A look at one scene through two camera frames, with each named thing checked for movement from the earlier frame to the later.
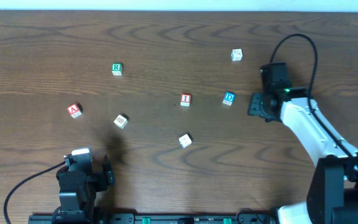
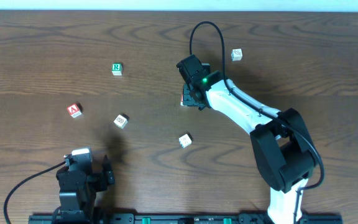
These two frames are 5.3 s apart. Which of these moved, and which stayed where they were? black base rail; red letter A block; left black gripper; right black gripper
Moved: right black gripper
Stayed: black base rail; left black gripper; red letter A block
